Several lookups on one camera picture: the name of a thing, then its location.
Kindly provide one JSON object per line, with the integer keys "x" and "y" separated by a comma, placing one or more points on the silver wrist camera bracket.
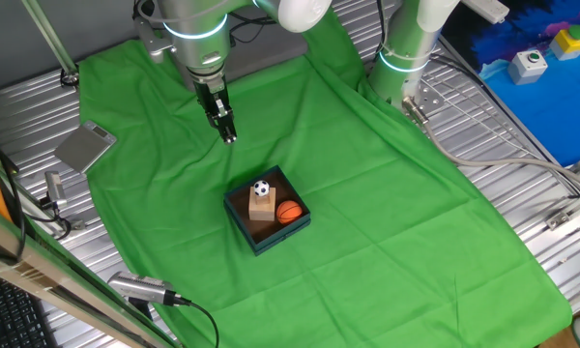
{"x": 150, "y": 41}

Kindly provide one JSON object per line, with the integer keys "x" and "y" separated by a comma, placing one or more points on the blue printed mat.
{"x": 551, "y": 101}

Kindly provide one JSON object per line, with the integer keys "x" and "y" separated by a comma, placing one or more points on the small orange basketball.
{"x": 289, "y": 211}

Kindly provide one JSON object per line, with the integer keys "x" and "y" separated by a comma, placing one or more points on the large wooden block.
{"x": 262, "y": 211}

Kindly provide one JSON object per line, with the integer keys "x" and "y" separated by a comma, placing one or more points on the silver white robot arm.
{"x": 198, "y": 43}

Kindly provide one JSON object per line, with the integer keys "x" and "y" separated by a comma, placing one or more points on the ribbed silver camera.
{"x": 140, "y": 287}

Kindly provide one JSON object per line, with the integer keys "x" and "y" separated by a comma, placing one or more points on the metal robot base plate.
{"x": 427, "y": 99}

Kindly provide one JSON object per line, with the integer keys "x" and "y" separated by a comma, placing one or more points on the silver digital scale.
{"x": 84, "y": 146}

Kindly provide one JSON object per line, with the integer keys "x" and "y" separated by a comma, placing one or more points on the grey box green button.
{"x": 527, "y": 66}

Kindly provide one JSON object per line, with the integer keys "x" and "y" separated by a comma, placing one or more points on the yellow box green button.
{"x": 569, "y": 42}

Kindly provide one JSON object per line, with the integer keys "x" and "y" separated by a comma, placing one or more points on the aluminium profile bracket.
{"x": 572, "y": 210}

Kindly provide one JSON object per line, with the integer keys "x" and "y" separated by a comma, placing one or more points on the black keyboard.
{"x": 9, "y": 314}

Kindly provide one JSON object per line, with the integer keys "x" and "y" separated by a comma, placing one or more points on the wooden table frame bar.
{"x": 53, "y": 285}

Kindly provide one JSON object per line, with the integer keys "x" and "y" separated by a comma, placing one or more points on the green cloth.
{"x": 367, "y": 217}

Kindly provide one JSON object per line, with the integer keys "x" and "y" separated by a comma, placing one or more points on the aluminium frame pole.
{"x": 50, "y": 38}

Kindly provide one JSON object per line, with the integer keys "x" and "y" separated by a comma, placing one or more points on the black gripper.
{"x": 211, "y": 99}

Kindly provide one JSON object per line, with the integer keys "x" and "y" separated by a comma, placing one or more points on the dark green gift box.
{"x": 256, "y": 232}

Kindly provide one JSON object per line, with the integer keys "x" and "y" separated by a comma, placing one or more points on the small soccer ball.
{"x": 261, "y": 188}

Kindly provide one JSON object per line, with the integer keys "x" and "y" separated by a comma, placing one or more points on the white power strip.
{"x": 488, "y": 9}

